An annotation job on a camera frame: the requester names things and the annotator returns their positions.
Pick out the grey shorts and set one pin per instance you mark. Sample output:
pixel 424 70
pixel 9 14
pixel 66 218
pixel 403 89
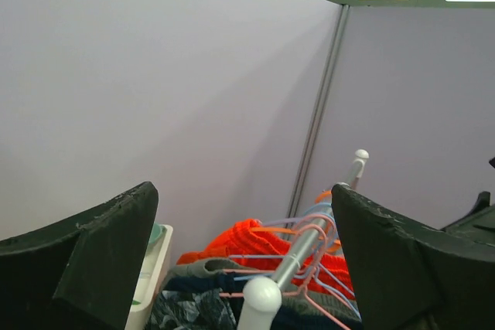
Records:
pixel 210 273

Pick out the green ceramic cup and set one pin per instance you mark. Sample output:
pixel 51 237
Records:
pixel 156 233

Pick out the navy blue shorts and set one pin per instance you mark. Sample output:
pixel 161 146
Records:
pixel 298 315

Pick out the lilac plastic hanger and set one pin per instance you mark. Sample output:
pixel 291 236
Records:
pixel 280 222

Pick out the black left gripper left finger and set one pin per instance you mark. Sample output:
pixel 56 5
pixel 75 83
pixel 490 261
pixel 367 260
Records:
pixel 80 272

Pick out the dark patterned shorts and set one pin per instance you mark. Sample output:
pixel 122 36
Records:
pixel 184 310

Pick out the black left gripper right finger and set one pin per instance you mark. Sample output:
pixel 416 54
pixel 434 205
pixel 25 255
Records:
pixel 407 275

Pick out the orange knit shorts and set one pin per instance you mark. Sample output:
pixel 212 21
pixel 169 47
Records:
pixel 246 245

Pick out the white and steel clothes rack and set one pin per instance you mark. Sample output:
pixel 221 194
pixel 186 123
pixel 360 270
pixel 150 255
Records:
pixel 298 252

